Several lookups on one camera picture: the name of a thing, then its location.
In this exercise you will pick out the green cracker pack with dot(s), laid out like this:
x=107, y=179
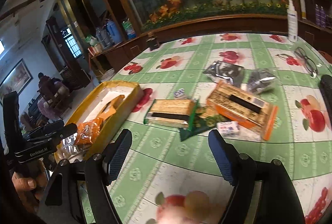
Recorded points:
x=177, y=113

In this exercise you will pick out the white blue candy box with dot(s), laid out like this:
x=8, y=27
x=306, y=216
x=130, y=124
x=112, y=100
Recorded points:
x=229, y=128

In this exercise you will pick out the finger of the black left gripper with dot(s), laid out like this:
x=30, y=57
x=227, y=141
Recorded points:
x=55, y=138
x=42, y=131

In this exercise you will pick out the blue white candy cube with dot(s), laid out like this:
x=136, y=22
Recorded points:
x=179, y=94

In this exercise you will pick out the black eyeglasses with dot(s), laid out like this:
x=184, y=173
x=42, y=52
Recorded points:
x=308, y=63

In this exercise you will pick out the dark foil packet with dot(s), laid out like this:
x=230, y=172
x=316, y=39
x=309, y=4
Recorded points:
x=227, y=72

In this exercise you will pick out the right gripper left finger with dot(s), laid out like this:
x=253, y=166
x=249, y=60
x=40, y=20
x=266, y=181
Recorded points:
x=104, y=168

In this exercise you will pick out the white plastic bucket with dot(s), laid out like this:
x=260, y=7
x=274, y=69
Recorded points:
x=107, y=75

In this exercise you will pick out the orange cracker pack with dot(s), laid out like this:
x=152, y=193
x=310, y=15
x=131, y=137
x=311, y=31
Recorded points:
x=248, y=110

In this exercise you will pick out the dark green snack packet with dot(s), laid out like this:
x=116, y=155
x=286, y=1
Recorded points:
x=205, y=119

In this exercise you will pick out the clear dark snack packet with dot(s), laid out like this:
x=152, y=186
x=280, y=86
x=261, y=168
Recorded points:
x=261, y=80

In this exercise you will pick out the seated person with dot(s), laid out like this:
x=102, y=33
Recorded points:
x=55, y=97

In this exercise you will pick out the green white refill pouch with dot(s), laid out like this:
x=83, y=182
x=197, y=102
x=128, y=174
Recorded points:
x=129, y=29

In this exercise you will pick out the fruit pattern tablecloth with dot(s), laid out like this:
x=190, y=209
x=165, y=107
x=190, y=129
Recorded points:
x=165, y=180

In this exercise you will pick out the orange snack packet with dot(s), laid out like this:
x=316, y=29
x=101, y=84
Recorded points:
x=89, y=131

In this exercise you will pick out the silver foil packet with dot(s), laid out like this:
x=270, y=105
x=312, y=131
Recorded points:
x=68, y=150

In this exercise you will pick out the yellow white tray box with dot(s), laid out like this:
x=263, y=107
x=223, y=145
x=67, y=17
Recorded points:
x=96, y=100

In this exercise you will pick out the blue water jug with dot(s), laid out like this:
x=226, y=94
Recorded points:
x=114, y=32

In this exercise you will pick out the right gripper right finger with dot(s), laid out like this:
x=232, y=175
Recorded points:
x=235, y=166

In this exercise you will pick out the small dark jar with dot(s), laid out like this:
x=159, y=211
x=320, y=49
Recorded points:
x=152, y=42

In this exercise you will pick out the person left hand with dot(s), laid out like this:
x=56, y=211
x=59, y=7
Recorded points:
x=30, y=189

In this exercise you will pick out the framed wall picture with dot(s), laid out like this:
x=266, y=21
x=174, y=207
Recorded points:
x=16, y=80

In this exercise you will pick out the black oval case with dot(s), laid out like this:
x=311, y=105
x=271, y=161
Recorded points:
x=325, y=87

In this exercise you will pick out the white spray bottle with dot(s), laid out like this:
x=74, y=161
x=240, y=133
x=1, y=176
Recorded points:
x=292, y=22

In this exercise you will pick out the purple bottles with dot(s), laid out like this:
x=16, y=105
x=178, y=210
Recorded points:
x=320, y=16

